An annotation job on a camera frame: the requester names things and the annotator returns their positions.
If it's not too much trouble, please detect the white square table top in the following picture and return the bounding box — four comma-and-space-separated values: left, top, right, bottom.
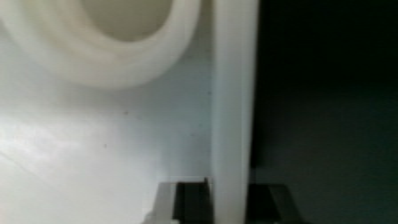
0, 0, 259, 224

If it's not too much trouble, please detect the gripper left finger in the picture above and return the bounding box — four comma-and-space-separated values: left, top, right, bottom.
140, 178, 213, 224

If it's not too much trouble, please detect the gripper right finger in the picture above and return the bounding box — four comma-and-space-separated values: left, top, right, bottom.
247, 184, 306, 224

